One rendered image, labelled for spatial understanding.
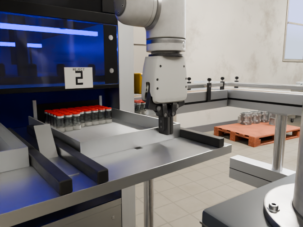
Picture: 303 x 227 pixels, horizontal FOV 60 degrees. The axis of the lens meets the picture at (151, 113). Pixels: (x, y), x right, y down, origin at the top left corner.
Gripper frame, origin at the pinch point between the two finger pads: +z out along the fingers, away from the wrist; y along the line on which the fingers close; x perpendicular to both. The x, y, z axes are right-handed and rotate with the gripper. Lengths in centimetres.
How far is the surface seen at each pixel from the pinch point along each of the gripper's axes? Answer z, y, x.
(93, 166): 2.3, 21.7, 7.8
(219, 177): 90, -163, -105
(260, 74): -3, -437, -220
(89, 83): -8.4, 4.0, -29.8
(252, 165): 37, -85, -27
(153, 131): 1.3, 2.4, -1.6
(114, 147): 3.1, 12.5, -1.4
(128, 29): -25.3, -10.4, -29.7
